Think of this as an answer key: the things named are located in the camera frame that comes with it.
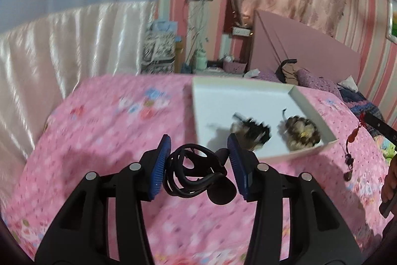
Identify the blue gift bag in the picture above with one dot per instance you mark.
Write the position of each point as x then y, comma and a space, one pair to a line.
166, 26

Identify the framed wall picture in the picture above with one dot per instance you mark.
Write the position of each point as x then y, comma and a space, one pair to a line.
391, 23

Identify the blue and cream curtain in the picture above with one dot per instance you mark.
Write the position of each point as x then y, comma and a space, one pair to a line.
48, 47

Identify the black white patterned tote bag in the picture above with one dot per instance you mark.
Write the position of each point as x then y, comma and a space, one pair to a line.
158, 53

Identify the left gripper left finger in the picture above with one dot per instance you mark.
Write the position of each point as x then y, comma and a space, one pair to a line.
152, 164

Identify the green thermos bottle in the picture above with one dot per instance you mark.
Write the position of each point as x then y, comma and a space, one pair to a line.
200, 60

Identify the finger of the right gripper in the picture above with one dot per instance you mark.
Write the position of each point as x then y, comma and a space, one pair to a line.
383, 128

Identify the red knot tassel charm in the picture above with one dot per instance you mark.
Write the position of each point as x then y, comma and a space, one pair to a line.
348, 157

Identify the white shallow box tray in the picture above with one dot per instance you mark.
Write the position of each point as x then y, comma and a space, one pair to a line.
217, 99

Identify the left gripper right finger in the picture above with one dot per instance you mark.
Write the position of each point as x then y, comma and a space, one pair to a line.
244, 163

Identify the person's right hand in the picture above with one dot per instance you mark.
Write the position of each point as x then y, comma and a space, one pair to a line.
390, 182

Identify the pink floral bed sheet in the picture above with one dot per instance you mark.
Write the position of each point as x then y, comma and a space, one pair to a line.
109, 122

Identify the white power strip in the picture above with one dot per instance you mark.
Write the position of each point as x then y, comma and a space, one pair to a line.
241, 32

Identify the pink bed headboard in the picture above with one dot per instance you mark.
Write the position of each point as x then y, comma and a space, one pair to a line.
277, 38

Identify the purple dotted pillow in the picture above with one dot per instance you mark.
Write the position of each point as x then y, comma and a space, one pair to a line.
307, 79

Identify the brown plush toy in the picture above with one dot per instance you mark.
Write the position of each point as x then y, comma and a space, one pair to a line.
287, 72

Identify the pink plastic basket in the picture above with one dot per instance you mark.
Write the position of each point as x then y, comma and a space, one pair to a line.
234, 67

